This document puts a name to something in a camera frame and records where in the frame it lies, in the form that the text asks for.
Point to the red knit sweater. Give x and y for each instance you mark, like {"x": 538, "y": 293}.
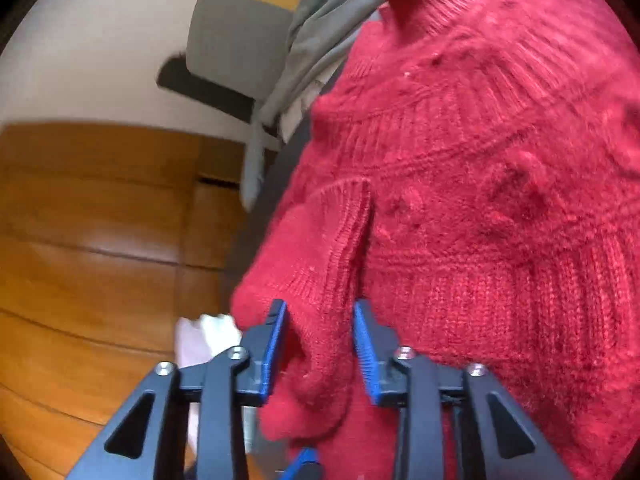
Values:
{"x": 475, "y": 185}

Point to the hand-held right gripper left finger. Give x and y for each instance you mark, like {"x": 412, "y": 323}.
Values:
{"x": 277, "y": 355}

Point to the grey garment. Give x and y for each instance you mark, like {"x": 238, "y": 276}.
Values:
{"x": 310, "y": 45}

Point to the white knit sweater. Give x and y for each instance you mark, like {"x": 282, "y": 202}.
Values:
{"x": 210, "y": 340}

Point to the grey yellow blue sofa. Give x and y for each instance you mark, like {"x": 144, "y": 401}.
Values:
{"x": 235, "y": 45}

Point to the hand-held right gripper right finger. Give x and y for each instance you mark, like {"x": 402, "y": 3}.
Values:
{"x": 367, "y": 360}

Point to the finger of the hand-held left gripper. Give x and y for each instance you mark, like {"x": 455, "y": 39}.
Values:
{"x": 305, "y": 462}

